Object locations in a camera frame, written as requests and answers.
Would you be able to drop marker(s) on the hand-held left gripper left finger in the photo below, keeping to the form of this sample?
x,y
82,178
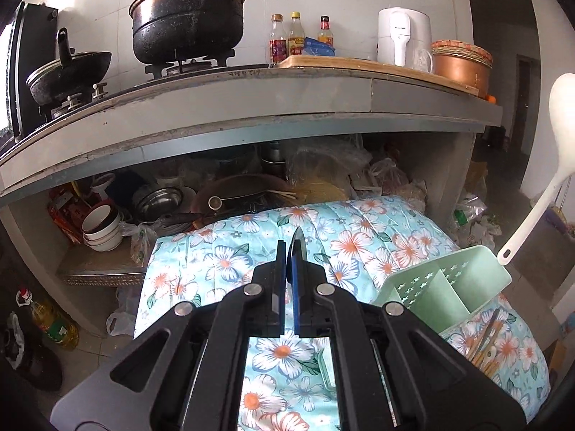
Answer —
x,y
281,287

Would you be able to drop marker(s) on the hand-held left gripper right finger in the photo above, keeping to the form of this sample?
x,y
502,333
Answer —
x,y
295,296

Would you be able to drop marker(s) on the black blade kitchen knife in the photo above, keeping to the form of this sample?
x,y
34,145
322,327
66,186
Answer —
x,y
298,242

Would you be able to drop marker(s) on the green plastic utensil holder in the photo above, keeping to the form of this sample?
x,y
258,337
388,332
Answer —
x,y
431,296

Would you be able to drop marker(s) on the pile of wooden chopsticks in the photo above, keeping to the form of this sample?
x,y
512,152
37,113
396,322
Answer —
x,y
483,345

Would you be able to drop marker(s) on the white plastic rice spoon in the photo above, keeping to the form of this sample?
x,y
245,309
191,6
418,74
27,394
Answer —
x,y
564,112

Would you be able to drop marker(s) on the floral quilted blanket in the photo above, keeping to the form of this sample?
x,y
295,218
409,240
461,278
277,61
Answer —
x,y
359,242

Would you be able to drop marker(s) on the metal ladle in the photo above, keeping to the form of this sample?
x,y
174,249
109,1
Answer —
x,y
215,202

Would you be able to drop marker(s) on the brown wok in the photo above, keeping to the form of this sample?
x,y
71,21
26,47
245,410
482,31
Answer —
x,y
242,186

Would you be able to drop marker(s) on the clear bag of noodles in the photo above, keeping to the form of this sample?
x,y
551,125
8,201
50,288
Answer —
x,y
323,166

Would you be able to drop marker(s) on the steel bowl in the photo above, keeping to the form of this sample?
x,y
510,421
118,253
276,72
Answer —
x,y
157,202

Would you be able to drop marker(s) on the white plastic bag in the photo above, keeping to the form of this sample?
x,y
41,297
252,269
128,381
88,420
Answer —
x,y
120,323

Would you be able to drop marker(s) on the white bowl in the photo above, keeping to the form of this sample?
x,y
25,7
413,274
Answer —
x,y
99,217
105,235
105,245

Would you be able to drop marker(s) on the heap of plastic bags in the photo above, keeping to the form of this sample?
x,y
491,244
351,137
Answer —
x,y
476,224

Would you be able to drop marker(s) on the red packet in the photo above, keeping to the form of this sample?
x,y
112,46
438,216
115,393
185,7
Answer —
x,y
67,215

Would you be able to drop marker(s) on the cooking oil bottle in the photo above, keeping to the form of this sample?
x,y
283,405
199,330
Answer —
x,y
56,327

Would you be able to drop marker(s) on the gas stove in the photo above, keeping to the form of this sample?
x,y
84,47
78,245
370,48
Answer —
x,y
197,68

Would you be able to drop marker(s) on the wooden cutting board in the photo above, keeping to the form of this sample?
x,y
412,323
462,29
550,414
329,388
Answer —
x,y
359,65

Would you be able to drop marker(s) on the red label sauce bottle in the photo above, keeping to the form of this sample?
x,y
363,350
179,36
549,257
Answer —
x,y
277,47

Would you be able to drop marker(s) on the blue plastic packet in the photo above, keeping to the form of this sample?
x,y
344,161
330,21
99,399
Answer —
x,y
319,47

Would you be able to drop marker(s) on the yellow cap sauce bottle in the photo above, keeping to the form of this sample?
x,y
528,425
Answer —
x,y
295,38

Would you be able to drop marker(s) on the red cap sauce bottle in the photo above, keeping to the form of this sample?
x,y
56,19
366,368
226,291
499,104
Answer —
x,y
325,31

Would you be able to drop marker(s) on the black plastic bag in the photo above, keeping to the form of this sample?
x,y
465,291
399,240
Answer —
x,y
31,359

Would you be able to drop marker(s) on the clear glass cup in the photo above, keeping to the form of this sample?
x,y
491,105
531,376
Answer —
x,y
423,60

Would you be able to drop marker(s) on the copper basin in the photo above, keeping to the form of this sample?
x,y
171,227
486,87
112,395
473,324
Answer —
x,y
458,74

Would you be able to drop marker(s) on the large black cooking pot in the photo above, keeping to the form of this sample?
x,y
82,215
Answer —
x,y
188,22

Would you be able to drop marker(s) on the white kitchen appliance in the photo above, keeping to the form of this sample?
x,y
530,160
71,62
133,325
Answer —
x,y
400,31

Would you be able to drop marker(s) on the woven bamboo tray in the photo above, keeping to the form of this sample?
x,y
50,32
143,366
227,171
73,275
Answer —
x,y
462,49

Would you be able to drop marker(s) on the dark wooden door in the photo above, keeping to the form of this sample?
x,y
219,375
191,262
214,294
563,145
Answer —
x,y
523,103

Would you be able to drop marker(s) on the black wok with lid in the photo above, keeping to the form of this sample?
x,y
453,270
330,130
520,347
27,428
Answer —
x,y
67,74

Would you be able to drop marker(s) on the black stove side panel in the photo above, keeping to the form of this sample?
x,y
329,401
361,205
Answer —
x,y
27,54

